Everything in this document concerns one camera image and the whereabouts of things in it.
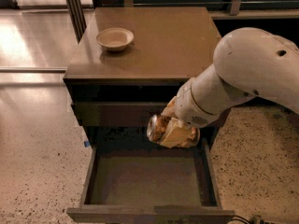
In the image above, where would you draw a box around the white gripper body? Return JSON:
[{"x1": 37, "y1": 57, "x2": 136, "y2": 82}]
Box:
[{"x1": 174, "y1": 77, "x2": 220, "y2": 128}]

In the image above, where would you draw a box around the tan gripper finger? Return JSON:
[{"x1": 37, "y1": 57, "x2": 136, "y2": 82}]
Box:
[
  {"x1": 161, "y1": 96, "x2": 177, "y2": 118},
  {"x1": 159, "y1": 118, "x2": 195, "y2": 148}
]

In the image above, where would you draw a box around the crushed orange soda can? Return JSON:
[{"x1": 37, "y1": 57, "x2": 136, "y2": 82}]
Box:
[{"x1": 147, "y1": 115, "x2": 200, "y2": 146}]

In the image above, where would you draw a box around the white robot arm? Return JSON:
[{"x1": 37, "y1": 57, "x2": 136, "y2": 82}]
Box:
[{"x1": 158, "y1": 28, "x2": 299, "y2": 147}]

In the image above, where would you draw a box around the grey drawer cabinet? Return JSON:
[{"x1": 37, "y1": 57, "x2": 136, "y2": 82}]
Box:
[{"x1": 64, "y1": 7, "x2": 221, "y2": 150}]

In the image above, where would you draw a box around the open grey middle drawer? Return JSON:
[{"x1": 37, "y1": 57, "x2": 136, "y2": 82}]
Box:
[{"x1": 67, "y1": 140, "x2": 235, "y2": 224}]

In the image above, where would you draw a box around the closed grey top drawer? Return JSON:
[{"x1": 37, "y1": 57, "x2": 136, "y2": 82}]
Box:
[{"x1": 70, "y1": 101, "x2": 232, "y2": 128}]

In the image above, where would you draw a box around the blue tape piece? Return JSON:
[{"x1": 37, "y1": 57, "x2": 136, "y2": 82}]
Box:
[{"x1": 83, "y1": 141, "x2": 90, "y2": 147}]

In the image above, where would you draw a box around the beige paper bowl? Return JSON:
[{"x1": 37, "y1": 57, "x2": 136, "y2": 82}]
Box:
[{"x1": 96, "y1": 28, "x2": 135, "y2": 52}]

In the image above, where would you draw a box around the black floor cable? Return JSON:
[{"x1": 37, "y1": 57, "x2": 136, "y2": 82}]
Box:
[{"x1": 228, "y1": 214, "x2": 278, "y2": 224}]

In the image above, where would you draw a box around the dark window frame post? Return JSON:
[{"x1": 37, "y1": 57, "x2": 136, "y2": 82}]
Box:
[{"x1": 65, "y1": 0, "x2": 86, "y2": 42}]

